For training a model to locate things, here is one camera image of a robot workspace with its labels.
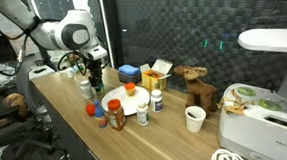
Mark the white countertop garden appliance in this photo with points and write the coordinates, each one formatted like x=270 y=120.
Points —
x=263 y=132

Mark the white paper cup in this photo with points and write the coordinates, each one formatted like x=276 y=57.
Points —
x=195 y=118

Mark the white bottle blue label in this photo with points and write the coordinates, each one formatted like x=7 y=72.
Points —
x=156 y=102

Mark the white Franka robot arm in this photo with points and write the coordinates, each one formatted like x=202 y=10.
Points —
x=47 y=34

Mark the spice jar orange lid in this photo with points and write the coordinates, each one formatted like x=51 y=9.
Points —
x=116 y=116

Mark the red ball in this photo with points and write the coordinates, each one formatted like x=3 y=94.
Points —
x=90 y=109

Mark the dark metal pole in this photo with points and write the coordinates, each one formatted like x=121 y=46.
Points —
x=47 y=57

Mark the yellow tub orange lid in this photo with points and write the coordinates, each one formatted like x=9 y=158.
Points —
x=130 y=90

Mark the green plant pod lid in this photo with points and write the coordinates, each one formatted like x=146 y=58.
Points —
x=269 y=104
x=246 y=91

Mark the white round plate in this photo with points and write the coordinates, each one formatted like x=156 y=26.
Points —
x=125 y=104

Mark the small white cup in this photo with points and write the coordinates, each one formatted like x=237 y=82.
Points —
x=69 y=73

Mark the blue box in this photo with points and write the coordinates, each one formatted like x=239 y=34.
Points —
x=130 y=78

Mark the blue sponge block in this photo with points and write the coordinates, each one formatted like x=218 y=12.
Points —
x=129 y=69

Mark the yellow open carton box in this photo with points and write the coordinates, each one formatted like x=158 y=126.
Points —
x=153 y=81

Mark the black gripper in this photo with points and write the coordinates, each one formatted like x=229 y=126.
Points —
x=95 y=68

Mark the white bottle green label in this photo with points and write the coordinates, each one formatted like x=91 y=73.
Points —
x=143 y=116

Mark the brown dried plant pieces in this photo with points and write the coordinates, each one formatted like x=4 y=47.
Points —
x=235 y=104

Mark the black phone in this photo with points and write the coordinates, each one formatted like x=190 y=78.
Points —
x=40 y=70

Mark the blue bottle colourful label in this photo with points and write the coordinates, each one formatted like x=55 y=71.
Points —
x=100 y=116

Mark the brown round object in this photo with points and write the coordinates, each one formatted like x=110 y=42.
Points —
x=14 y=104

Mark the grey office chair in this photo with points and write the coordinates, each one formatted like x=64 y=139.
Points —
x=34 y=96

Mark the brown moose plush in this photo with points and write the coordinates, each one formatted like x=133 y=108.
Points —
x=199 y=90

